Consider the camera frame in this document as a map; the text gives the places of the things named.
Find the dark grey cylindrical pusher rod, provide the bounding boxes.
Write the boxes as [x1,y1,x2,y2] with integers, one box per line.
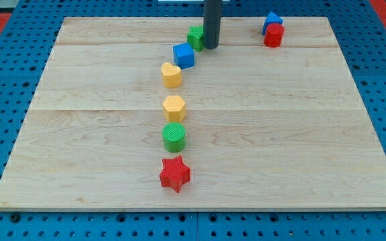
[203,0,222,50]

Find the red star block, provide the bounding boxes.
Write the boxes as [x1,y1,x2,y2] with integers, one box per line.
[159,155,191,193]

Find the blue cube block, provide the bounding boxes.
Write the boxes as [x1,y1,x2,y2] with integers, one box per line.
[172,43,195,69]

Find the red cylinder block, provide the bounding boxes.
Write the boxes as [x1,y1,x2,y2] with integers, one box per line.
[263,23,285,48]

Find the green star block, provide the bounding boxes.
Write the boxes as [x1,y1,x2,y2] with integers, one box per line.
[187,25,204,52]

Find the green cylinder block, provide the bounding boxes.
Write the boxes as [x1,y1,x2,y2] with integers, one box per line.
[162,123,186,153]

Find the yellow heart block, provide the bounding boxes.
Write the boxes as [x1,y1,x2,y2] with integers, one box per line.
[161,62,182,88]

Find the blue triangle block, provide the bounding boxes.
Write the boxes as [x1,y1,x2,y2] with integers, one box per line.
[262,11,283,35]

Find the yellow hexagon block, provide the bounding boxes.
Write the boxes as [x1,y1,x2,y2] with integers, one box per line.
[162,96,186,123]

